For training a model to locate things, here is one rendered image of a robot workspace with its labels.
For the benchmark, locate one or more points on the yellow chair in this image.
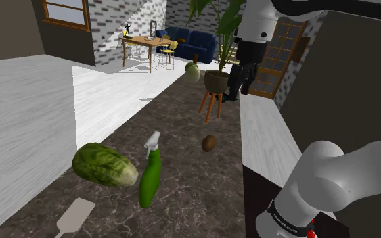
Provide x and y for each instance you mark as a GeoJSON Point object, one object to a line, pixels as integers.
{"type": "Point", "coordinates": [169, 49]}

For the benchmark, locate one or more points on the green spray bottle white nozzle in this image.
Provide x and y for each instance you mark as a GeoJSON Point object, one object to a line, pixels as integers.
{"type": "Point", "coordinates": [150, 178]}

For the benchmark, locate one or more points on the grey spatula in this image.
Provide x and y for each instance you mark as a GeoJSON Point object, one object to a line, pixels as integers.
{"type": "Point", "coordinates": [75, 216]}

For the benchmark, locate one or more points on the green lettuce head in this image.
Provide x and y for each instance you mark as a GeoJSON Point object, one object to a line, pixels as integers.
{"type": "Point", "coordinates": [102, 164]}

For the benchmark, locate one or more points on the green round bottle brown stopper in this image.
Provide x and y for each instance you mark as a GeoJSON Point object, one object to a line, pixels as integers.
{"type": "Point", "coordinates": [192, 72]}

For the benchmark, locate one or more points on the wooden lattice door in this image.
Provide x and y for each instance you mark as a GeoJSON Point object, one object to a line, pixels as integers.
{"type": "Point", "coordinates": [277, 56]}

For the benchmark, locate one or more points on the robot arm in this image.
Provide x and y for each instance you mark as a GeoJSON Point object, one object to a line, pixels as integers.
{"type": "Point", "coordinates": [328, 178]}

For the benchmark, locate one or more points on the blue sofa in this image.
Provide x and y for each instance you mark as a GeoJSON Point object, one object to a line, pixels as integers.
{"type": "Point", "coordinates": [195, 44]}

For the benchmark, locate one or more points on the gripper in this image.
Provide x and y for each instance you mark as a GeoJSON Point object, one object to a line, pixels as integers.
{"type": "Point", "coordinates": [250, 52]}

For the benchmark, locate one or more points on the wooden framed window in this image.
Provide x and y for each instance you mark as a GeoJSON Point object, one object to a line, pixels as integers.
{"type": "Point", "coordinates": [66, 13]}

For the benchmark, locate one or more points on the potted plant on wooden stand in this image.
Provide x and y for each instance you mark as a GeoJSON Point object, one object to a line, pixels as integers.
{"type": "Point", "coordinates": [216, 80]}

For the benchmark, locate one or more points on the brown kiwi fruit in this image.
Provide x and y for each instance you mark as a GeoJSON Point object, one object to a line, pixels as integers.
{"type": "Point", "coordinates": [208, 143]}

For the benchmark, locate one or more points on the wooden dining table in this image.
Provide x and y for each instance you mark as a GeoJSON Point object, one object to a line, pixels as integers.
{"type": "Point", "coordinates": [144, 42]}

